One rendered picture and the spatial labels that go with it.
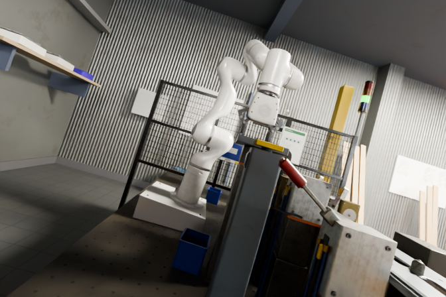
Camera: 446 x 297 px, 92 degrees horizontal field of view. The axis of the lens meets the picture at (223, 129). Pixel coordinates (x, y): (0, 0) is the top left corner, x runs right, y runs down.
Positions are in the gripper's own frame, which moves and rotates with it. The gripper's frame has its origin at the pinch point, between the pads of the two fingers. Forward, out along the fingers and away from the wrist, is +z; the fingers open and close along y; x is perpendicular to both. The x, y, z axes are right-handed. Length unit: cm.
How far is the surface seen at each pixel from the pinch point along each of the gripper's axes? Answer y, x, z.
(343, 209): 53, 17, 18
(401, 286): 18, -43, 19
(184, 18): -108, 315, -191
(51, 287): -40, -20, 49
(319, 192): 17.3, -17.8, 10.7
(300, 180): 0.3, -38.4, 7.9
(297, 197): 12.1, -16.9, 13.7
